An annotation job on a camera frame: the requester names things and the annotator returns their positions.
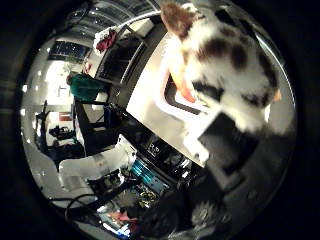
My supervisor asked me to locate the white black-spotted plush toy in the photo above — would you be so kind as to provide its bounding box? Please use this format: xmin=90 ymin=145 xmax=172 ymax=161
xmin=159 ymin=2 xmax=284 ymax=135

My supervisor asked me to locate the white container box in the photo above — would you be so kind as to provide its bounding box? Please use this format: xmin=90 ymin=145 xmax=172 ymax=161
xmin=155 ymin=36 xmax=218 ymax=123

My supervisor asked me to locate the orange piece in container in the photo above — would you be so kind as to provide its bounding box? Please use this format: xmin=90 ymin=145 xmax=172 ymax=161
xmin=170 ymin=63 xmax=198 ymax=104

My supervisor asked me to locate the blue ribbed box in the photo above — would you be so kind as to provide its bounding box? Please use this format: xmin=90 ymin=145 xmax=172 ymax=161
xmin=129 ymin=159 xmax=169 ymax=195

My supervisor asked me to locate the person in green shirt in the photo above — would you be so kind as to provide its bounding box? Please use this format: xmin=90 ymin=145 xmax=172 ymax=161
xmin=66 ymin=72 xmax=109 ymax=103

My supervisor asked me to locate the red and white cloth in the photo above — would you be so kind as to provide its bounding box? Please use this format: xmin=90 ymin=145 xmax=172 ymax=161
xmin=93 ymin=28 xmax=118 ymax=55

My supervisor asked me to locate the dark cabinet frame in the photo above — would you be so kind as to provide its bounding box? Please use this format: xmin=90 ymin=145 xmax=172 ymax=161
xmin=96 ymin=24 xmax=158 ymax=88

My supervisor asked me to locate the black cable bundle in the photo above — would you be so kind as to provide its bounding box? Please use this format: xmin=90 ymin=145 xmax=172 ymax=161
xmin=49 ymin=186 xmax=134 ymax=224

